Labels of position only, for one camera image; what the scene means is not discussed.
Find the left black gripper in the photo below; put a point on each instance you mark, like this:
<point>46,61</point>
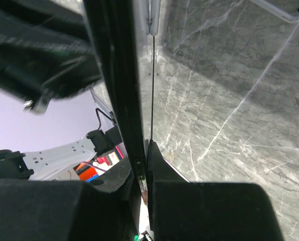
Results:
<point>45,52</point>

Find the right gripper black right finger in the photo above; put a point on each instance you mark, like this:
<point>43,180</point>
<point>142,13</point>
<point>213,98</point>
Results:
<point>181,210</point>

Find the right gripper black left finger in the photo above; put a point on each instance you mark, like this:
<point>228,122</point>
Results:
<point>107,209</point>

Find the small white whiteboard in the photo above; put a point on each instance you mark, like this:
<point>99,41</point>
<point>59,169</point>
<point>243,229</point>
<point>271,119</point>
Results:
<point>119,32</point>

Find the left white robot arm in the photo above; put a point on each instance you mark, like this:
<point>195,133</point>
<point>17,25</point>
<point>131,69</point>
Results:
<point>46,164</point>

